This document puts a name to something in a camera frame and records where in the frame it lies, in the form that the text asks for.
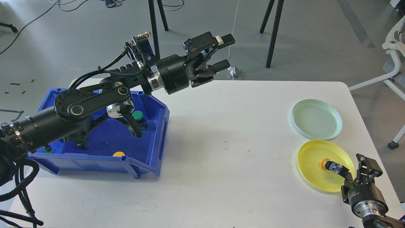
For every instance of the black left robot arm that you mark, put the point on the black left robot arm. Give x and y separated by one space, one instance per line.
96 96

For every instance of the yellow button front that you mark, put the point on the yellow button front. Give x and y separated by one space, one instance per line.
119 154

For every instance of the light green plate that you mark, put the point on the light green plate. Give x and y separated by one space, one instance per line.
317 119

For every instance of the black tripod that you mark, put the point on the black tripod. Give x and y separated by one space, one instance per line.
154 23
275 28

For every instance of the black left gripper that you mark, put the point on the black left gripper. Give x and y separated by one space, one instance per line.
178 72

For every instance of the white office chair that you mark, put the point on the white office chair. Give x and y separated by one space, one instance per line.
379 27

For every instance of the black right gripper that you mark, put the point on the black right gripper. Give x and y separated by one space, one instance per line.
361 192

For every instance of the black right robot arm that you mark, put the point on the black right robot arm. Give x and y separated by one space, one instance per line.
374 221

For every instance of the blue plastic bin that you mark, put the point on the blue plastic bin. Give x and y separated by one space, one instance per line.
143 154

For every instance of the yellow button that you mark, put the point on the yellow button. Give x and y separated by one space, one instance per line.
119 154
335 167

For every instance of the right black tripod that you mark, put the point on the right black tripod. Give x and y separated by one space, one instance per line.
275 28

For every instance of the left black tripod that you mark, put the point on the left black tripod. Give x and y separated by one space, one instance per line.
154 23

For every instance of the yellow plate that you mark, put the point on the yellow plate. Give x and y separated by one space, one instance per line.
311 158

